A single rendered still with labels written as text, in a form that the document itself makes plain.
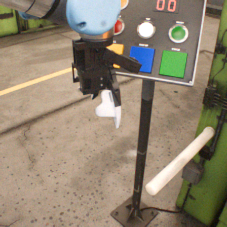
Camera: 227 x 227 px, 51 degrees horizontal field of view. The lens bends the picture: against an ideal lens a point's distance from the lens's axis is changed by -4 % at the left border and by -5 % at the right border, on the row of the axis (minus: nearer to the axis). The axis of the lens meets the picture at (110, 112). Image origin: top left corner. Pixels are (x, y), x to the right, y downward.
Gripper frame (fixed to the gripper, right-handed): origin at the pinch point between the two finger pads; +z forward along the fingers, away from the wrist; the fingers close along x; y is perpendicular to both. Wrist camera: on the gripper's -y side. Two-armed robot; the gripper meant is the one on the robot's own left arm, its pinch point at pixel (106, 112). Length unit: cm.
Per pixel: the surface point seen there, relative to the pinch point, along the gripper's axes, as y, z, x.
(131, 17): -18.7, -18.4, -20.6
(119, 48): -13.0, -9.7, -18.0
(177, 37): -27.4, -14.4, -7.7
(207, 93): -51, 12, -11
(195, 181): -51, 59, -4
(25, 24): -36, 76, -455
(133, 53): -15.9, -8.8, -14.3
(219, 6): -542, 68, -429
